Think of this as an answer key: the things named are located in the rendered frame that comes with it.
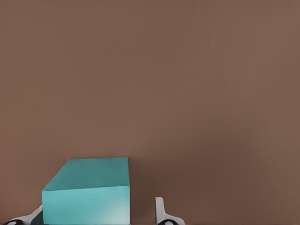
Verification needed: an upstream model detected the blue cube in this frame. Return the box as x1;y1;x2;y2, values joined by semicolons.
41;157;130;225

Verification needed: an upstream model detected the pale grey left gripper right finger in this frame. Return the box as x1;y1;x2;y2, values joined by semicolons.
155;197;185;225

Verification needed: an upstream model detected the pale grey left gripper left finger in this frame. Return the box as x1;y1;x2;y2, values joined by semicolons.
1;204;44;225

